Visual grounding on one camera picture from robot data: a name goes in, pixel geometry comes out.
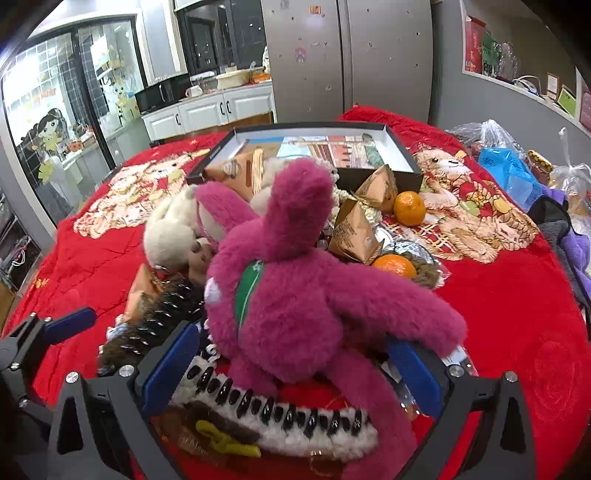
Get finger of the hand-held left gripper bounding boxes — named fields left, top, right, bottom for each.
left=0, top=308, right=98, bottom=370

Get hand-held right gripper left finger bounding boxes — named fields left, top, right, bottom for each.
left=46, top=320, right=201, bottom=480

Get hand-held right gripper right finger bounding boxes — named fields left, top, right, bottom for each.
left=387, top=339, right=550, bottom=480

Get brown knit scrunchie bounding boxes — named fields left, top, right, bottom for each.
left=397, top=249, right=452, bottom=291

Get orange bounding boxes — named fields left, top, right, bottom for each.
left=393, top=191, right=427, bottom=227
left=372, top=254, right=419, bottom=280

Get brown capybara plush toy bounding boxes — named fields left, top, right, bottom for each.
left=187, top=237, right=220, bottom=286

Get black white striped scrunchie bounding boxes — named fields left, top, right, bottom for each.
left=171, top=355, right=380, bottom=452

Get pink plush toy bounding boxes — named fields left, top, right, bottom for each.
left=196, top=158, right=468, bottom=468

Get black cardboard box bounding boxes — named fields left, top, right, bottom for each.
left=186, top=122, right=423, bottom=197

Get yellow hair clip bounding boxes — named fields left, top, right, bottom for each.
left=196, top=420, right=262, bottom=459

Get red printed blanket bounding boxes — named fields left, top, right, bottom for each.
left=0, top=105, right=591, bottom=480

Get white plush toy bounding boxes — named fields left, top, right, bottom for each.
left=143, top=185, right=218, bottom=273

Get clear plastic wrapper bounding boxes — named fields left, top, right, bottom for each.
left=376, top=224, right=451, bottom=291

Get cartoon girl window sticker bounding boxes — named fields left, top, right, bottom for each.
left=28, top=108, right=70, bottom=195

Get brown snack bag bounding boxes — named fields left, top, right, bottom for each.
left=203, top=147, right=266, bottom=201

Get black cloth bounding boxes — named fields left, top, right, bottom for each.
left=526, top=196, right=591, bottom=305

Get blue plastic bag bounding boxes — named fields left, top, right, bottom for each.
left=478, top=147, right=543, bottom=210

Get glass sliding door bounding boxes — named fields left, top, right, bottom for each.
left=0, top=16, right=153, bottom=227

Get printed picture sheet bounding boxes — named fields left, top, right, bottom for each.
left=245, top=134, right=386, bottom=169

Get black microwave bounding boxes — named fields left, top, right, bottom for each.
left=134, top=74, right=192, bottom=115

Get patterned food packet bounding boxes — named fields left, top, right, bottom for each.
left=526, top=148, right=552, bottom=174

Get knotted clear plastic bag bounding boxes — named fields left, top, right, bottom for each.
left=549, top=127, right=591, bottom=213

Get white kitchen cabinets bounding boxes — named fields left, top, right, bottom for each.
left=141, top=82, right=276, bottom=144

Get cream pot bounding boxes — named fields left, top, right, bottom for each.
left=216, top=70, right=252, bottom=90

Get green framed card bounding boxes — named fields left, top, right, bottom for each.
left=556, top=87, right=578, bottom=116

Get clear glass jars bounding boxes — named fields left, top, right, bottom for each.
left=499, top=41, right=520, bottom=81

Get grey double door refrigerator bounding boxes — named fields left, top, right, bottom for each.
left=261, top=0, right=435, bottom=125

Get green packet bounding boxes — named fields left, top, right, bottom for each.
left=482, top=32, right=502, bottom=77

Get red gift box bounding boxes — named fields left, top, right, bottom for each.
left=464, top=16, right=486, bottom=75

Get metal wire rack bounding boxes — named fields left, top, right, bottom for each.
left=0, top=189, right=35, bottom=291

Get dark glass wall cabinet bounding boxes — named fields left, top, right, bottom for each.
left=175, top=0, right=266, bottom=77

